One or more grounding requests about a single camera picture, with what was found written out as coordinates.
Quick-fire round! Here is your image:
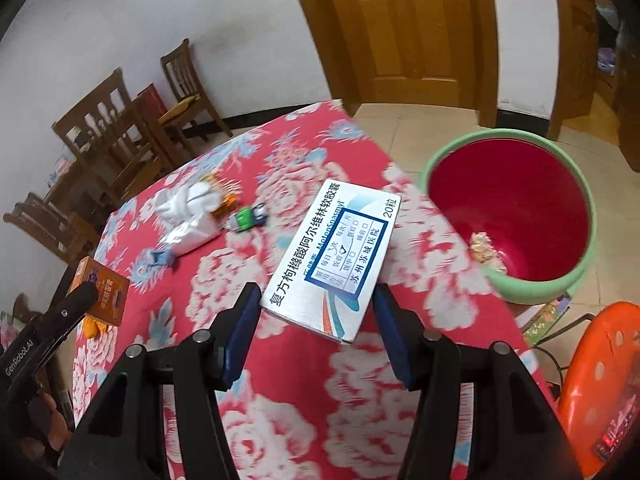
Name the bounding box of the wooden door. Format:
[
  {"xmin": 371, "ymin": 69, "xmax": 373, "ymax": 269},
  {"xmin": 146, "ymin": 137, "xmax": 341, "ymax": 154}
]
[
  {"xmin": 547, "ymin": 0, "xmax": 640, "ymax": 171},
  {"xmin": 285, "ymin": 0, "xmax": 496, "ymax": 128}
]

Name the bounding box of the orange cardboard box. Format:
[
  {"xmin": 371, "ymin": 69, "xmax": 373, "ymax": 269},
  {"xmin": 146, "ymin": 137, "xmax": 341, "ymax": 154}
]
[{"xmin": 67, "ymin": 256, "xmax": 131, "ymax": 326}]

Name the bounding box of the wooden chair with cushion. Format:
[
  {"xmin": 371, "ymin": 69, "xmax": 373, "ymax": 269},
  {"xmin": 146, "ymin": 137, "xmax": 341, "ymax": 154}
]
[{"xmin": 159, "ymin": 38, "xmax": 233, "ymax": 141}]

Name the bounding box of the black cable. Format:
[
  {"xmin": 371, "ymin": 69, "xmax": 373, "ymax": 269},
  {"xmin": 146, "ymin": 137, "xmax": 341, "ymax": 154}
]
[{"xmin": 530, "ymin": 312, "xmax": 596, "ymax": 391}]

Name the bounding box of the pink and blue package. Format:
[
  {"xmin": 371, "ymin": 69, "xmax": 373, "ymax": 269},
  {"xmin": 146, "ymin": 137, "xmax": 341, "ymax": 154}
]
[{"xmin": 49, "ymin": 156, "xmax": 72, "ymax": 187}]

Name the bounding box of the orange-edged snack packet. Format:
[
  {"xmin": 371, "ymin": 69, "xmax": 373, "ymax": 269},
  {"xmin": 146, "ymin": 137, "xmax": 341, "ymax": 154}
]
[{"xmin": 197, "ymin": 172, "xmax": 241, "ymax": 221}]

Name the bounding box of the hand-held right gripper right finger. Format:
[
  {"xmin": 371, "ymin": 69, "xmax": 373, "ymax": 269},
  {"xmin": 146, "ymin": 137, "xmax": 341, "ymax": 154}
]
[{"xmin": 370, "ymin": 284, "xmax": 583, "ymax": 480}]

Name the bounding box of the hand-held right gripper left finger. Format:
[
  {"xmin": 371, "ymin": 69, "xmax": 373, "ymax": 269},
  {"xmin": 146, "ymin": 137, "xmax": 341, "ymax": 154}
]
[{"xmin": 60, "ymin": 282, "xmax": 263, "ymax": 480}]

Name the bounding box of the orange peel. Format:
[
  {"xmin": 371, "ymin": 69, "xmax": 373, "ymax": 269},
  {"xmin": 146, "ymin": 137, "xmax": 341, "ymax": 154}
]
[{"xmin": 82, "ymin": 316, "xmax": 116, "ymax": 339}]

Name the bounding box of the red and green basin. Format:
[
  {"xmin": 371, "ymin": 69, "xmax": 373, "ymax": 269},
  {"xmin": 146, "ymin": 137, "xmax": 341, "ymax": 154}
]
[{"xmin": 419, "ymin": 129, "xmax": 598, "ymax": 305}]

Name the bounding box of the white medicine box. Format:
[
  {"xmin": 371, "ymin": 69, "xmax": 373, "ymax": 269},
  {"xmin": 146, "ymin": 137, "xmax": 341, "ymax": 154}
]
[{"xmin": 260, "ymin": 178, "xmax": 403, "ymax": 345}]

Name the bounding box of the orange plastic stool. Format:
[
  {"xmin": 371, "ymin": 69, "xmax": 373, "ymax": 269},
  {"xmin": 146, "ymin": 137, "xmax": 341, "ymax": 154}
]
[{"xmin": 556, "ymin": 301, "xmax": 640, "ymax": 466}]

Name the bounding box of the white plastic bag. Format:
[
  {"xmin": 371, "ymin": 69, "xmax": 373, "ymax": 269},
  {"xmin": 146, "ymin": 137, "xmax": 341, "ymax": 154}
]
[{"xmin": 152, "ymin": 180, "xmax": 225, "ymax": 257}]

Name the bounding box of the yellow seat cushion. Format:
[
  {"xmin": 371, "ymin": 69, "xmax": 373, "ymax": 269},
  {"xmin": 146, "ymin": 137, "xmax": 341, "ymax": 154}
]
[{"xmin": 159, "ymin": 95, "xmax": 201, "ymax": 123}]

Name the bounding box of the low wooden chair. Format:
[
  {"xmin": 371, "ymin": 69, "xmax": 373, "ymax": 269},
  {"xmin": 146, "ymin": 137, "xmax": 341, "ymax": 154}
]
[{"xmin": 2, "ymin": 192, "xmax": 101, "ymax": 267}]

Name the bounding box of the green wrapper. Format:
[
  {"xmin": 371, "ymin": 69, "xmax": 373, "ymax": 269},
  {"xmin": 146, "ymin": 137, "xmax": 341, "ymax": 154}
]
[{"xmin": 227, "ymin": 203, "xmax": 269, "ymax": 233}]

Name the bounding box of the colourful printed sheet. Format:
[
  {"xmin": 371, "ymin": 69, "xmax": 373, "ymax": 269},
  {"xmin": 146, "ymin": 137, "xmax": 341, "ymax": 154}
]
[{"xmin": 520, "ymin": 295, "xmax": 573, "ymax": 346}]

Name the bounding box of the red floral tablecloth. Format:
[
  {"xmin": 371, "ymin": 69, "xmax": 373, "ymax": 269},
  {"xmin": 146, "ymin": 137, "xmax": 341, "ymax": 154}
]
[{"xmin": 70, "ymin": 100, "xmax": 556, "ymax": 480}]

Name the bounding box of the wooden dining table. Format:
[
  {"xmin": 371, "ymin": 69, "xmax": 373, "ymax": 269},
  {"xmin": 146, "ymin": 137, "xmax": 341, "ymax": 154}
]
[{"xmin": 42, "ymin": 95, "xmax": 166, "ymax": 221}]

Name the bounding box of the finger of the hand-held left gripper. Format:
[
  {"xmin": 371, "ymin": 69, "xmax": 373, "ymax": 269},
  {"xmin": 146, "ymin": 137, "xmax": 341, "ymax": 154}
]
[{"xmin": 35, "ymin": 282, "xmax": 98, "ymax": 356}]

